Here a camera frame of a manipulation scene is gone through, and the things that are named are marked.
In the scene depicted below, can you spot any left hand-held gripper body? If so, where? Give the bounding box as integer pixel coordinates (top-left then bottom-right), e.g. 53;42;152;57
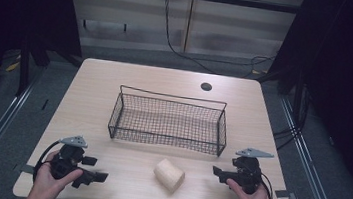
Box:
49;132;90;184

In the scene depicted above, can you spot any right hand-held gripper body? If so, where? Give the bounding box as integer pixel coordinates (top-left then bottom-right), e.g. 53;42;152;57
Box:
225;145;276;198

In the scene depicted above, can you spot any beige bread roll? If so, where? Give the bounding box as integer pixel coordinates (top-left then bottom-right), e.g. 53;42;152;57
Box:
150;156;188;196

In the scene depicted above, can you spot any black wire mesh basket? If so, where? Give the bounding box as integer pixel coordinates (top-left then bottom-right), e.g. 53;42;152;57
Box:
105;83;233;158

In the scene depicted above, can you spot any person's left hand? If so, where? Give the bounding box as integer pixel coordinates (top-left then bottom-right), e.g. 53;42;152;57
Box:
29;148;86;199

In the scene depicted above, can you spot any grey tape strip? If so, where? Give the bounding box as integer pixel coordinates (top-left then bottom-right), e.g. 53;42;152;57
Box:
274;188;298;199
18;163;37;176

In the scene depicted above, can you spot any small black floor piece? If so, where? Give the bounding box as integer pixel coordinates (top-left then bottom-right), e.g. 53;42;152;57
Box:
40;97;50;112

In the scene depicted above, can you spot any round black table grommet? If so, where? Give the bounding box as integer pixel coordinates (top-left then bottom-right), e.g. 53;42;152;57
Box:
199;81;214;92

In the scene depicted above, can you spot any yellow floor tape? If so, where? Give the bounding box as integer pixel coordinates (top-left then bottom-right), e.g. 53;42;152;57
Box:
5;60;21;73

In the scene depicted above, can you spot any dark curtain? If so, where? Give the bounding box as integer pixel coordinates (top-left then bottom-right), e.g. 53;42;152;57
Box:
0;0;89;129
254;0;353;199

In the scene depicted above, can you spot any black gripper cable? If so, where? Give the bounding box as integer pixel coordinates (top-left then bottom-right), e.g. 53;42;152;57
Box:
31;137;62;185
255;171;279;199

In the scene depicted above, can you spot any bundle of black floor cables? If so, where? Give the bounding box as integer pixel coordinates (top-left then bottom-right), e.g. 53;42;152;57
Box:
270;80;313;154

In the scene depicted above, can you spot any long black wall cable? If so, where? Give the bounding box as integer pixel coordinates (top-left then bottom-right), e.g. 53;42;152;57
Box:
155;0;284;83

